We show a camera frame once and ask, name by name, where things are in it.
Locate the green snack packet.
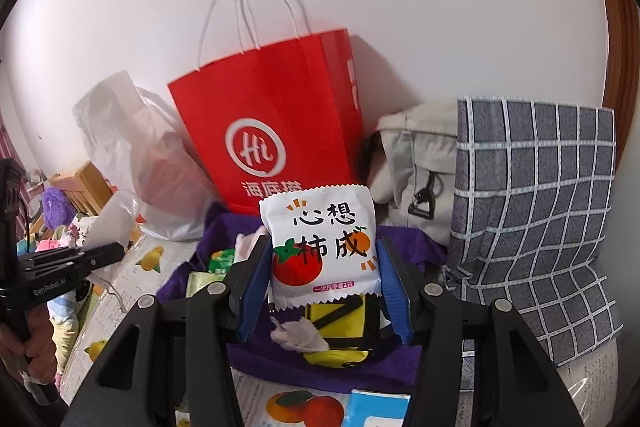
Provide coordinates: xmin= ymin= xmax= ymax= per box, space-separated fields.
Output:
xmin=186 ymin=271 xmax=226 ymax=298

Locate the red paper bag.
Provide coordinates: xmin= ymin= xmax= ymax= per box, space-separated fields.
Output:
xmin=166 ymin=0 xmax=366 ymax=215

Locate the blue tissue pack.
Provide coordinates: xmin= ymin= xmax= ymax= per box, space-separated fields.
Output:
xmin=347 ymin=389 xmax=413 ymax=427

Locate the wooden bed headboard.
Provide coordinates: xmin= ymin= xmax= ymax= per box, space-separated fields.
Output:
xmin=30 ymin=161 xmax=113 ymax=218

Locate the white snack packet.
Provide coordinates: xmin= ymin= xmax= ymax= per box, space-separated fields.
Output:
xmin=258 ymin=185 xmax=383 ymax=310

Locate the brown wooden door frame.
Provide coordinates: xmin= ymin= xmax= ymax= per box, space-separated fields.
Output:
xmin=592 ymin=0 xmax=640 ymax=168

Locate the person's left hand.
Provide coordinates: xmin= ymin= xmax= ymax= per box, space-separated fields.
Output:
xmin=0 ymin=304 xmax=57 ymax=388

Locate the clear plastic bag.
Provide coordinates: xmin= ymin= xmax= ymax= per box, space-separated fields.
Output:
xmin=90 ymin=189 xmax=143 ymax=313

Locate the fruit print tablecloth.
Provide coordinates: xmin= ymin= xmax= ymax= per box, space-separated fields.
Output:
xmin=60 ymin=232 xmax=626 ymax=427

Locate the purple plush toy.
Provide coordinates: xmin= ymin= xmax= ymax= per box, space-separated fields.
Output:
xmin=41 ymin=187 xmax=76 ymax=230

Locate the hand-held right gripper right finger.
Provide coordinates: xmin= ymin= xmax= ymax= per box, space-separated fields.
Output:
xmin=376 ymin=236 xmax=583 ymax=427

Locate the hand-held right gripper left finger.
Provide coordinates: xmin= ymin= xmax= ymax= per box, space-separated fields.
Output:
xmin=60 ymin=234 xmax=273 ymax=427

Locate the white plastic shopping bag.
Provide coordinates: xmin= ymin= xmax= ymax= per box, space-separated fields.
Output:
xmin=72 ymin=69 xmax=223 ymax=242

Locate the grey backpack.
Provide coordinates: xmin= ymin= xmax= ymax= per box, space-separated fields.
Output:
xmin=367 ymin=99 xmax=461 ymax=253

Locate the purple fabric storage bag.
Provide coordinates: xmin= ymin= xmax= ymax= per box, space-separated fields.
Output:
xmin=155 ymin=202 xmax=451 ymax=395

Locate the white glove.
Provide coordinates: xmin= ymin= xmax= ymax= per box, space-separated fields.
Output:
xmin=232 ymin=224 xmax=273 ymax=263

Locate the yellow pouch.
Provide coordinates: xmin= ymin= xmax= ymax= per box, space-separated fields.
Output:
xmin=300 ymin=294 xmax=396 ymax=368

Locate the grey checked cushion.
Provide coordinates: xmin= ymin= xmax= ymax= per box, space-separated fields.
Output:
xmin=445 ymin=94 xmax=626 ymax=368

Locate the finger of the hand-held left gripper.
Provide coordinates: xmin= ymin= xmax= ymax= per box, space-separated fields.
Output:
xmin=20 ymin=242 xmax=125 ymax=280

